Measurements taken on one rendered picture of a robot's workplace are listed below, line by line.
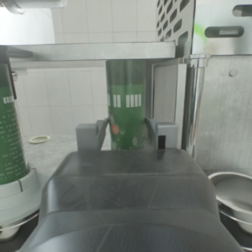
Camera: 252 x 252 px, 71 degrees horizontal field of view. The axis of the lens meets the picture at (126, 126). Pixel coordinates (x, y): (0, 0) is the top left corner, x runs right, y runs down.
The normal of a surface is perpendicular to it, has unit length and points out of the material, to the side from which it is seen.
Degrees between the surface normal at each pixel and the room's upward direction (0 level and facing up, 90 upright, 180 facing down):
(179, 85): 90
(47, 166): 0
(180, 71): 90
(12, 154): 90
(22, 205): 0
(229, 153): 90
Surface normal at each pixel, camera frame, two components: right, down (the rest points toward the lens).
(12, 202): 0.54, 0.23
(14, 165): 0.81, 0.15
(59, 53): 0.00, 0.29
